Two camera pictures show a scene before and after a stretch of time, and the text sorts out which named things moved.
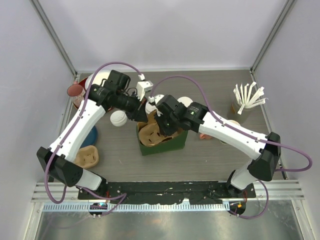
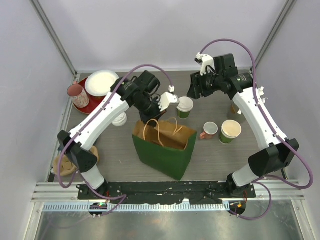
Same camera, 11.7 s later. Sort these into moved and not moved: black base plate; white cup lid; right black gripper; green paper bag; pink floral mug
Moved: green paper bag; right black gripper
Not moved: pink floral mug; black base plate; white cup lid
